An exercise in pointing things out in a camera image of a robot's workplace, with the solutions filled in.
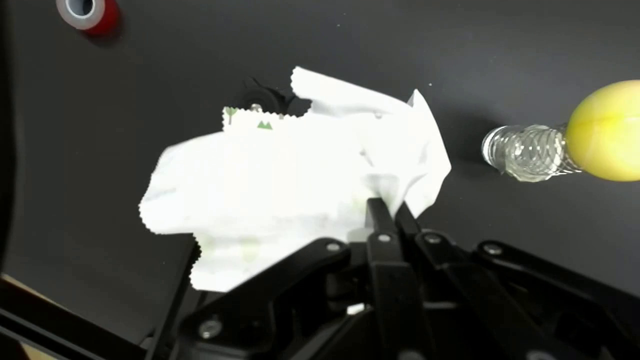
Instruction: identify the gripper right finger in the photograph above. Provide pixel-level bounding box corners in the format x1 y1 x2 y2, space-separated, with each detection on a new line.
396 202 640 360

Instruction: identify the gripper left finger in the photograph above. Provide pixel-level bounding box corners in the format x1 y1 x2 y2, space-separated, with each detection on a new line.
172 198 434 360

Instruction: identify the white towel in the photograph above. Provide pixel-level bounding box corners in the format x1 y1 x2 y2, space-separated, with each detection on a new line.
139 66 452 293

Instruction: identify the clear plastic bottle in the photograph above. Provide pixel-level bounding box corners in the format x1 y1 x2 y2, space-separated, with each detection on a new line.
481 123 583 183

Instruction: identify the yellow round object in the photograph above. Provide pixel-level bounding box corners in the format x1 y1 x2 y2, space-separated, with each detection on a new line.
565 79 640 182

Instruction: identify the red tape roll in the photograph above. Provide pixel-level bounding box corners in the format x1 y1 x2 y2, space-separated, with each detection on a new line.
55 0 122 37

